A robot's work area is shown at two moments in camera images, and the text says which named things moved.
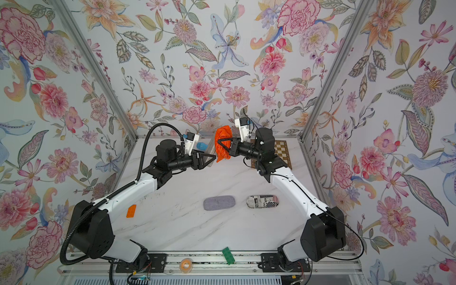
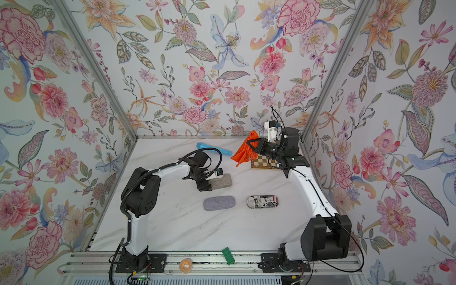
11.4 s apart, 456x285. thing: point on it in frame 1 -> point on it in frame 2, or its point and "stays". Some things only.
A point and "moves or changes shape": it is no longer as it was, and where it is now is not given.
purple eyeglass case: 215,202 stays
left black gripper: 196,160 -> 204,186
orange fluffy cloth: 222,132 moves or changes shape
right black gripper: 237,148 -> 263,148
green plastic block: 228,255 stays
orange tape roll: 186,265 stays
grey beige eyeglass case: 211,146 -> 225,181
